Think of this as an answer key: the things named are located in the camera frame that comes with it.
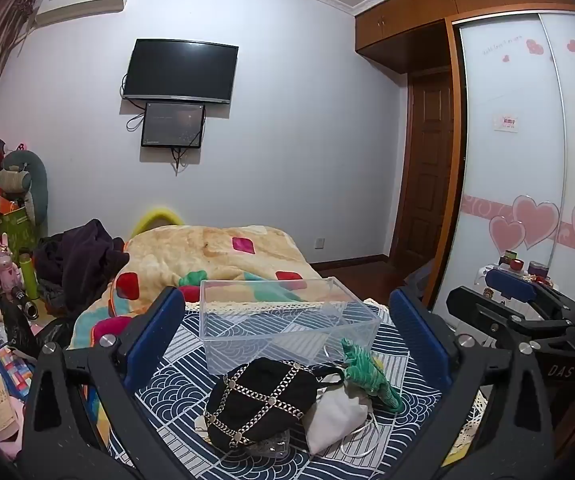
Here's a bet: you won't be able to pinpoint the green bottle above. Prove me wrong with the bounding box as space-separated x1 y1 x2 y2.
19 247 41 304

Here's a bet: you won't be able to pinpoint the black hat with chain net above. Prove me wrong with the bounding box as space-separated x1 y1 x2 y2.
202 357 321 453

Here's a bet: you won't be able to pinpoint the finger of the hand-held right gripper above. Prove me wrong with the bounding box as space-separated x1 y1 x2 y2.
485 267 575 318
446 285 575 356

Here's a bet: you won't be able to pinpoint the green fabric storage box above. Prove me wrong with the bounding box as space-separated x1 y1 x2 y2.
0 207 38 267

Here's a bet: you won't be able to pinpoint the yellow hoop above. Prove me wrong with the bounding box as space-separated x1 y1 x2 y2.
128 205 186 239

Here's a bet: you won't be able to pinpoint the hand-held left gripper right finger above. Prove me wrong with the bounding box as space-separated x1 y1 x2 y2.
389 287 557 480

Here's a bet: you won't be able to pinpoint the brown wooden door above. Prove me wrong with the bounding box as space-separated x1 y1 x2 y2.
394 67 457 267

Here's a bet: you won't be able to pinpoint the white cloth pouch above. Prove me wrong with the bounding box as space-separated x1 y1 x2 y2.
305 384 384 459

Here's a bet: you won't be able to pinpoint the black wall television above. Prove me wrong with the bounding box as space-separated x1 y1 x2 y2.
120 38 240 106

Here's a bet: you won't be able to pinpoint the dark clothes pile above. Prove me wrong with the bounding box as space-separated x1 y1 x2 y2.
33 218 131 314

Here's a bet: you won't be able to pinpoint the clear plastic storage box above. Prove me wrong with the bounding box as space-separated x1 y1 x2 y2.
200 276 382 377

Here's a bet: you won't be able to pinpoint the green plush lizard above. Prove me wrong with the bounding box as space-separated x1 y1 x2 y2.
340 337 405 414

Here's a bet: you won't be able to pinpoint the small black wall monitor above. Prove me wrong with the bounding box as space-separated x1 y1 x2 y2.
140 101 207 150

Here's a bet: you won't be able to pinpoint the pink rabbit toy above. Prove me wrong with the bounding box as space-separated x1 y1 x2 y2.
0 232 23 294

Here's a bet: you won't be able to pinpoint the black plastic bag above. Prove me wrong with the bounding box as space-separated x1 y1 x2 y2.
0 300 76 362

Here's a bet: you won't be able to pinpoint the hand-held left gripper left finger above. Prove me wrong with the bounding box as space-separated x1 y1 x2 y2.
20 286 188 480

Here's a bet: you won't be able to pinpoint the grey teal plush pillow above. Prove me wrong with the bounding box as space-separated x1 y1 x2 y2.
2 149 49 227

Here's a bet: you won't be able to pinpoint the black flashlight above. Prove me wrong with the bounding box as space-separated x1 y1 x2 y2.
9 287 41 319

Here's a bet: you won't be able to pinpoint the blue white patterned cloth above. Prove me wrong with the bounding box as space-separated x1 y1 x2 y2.
107 299 493 480

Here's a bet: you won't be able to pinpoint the beige blanket with coloured patches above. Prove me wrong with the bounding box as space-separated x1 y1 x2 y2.
68 224 329 352

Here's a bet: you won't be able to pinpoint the white heart print sliding door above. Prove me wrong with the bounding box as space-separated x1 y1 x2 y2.
426 7 575 313

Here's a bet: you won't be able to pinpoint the white air conditioner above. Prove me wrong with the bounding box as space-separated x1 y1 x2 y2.
34 0 134 29

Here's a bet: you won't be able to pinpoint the wooden overhead cabinets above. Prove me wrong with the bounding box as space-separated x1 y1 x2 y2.
354 0 575 67

